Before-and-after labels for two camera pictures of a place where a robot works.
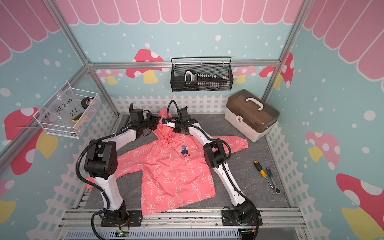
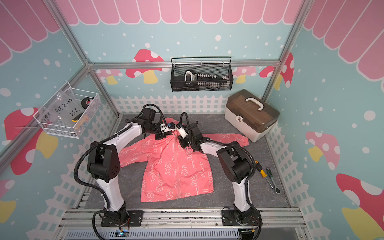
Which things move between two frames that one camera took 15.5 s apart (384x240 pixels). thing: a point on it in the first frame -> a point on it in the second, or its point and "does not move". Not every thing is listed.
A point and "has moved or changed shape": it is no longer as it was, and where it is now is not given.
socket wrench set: [206, 80] does not move
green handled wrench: [277, 189] does not move
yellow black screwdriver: [262, 172] does not move
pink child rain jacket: [172, 166] has moved or changed shape
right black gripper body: [178, 125] -> [186, 141]
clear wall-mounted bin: [69, 112] does not move
